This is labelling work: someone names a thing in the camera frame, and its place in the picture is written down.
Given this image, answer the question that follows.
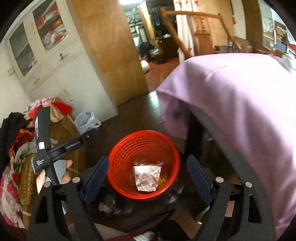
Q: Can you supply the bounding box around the person's left hand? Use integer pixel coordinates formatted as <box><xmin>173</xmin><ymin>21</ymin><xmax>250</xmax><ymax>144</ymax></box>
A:
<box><xmin>36</xmin><ymin>160</ymin><xmax>73</xmax><ymax>193</ymax></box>

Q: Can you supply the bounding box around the purple tablecloth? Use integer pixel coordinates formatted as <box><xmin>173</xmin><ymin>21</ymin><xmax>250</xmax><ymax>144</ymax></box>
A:
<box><xmin>157</xmin><ymin>53</ymin><xmax>295</xmax><ymax>240</ymax></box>

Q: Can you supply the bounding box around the wooden chair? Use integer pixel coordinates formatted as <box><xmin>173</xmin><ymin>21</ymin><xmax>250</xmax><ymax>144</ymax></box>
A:
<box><xmin>159</xmin><ymin>7</ymin><xmax>242</xmax><ymax>60</ymax></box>

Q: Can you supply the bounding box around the pile of colourful clothes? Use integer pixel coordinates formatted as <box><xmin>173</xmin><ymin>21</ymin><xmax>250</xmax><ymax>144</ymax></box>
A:
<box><xmin>1</xmin><ymin>96</ymin><xmax>72</xmax><ymax>228</ymax></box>

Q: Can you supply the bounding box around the white plastic bag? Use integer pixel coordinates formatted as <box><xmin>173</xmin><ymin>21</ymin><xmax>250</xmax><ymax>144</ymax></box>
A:
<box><xmin>74</xmin><ymin>110</ymin><xmax>101</xmax><ymax>135</ymax></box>

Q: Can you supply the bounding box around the white glass-door cabinet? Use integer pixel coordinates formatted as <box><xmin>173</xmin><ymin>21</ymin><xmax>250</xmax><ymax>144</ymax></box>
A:
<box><xmin>4</xmin><ymin>1</ymin><xmax>117</xmax><ymax>121</ymax></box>

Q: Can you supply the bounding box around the red plastic waste basket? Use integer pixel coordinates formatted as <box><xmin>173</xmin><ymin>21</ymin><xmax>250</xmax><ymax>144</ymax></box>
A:
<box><xmin>107</xmin><ymin>130</ymin><xmax>181</xmax><ymax>200</ymax></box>

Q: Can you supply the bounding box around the crumpled white paper trash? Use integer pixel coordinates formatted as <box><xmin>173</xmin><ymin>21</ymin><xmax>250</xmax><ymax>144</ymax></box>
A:
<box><xmin>133</xmin><ymin>163</ymin><xmax>164</xmax><ymax>192</ymax></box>

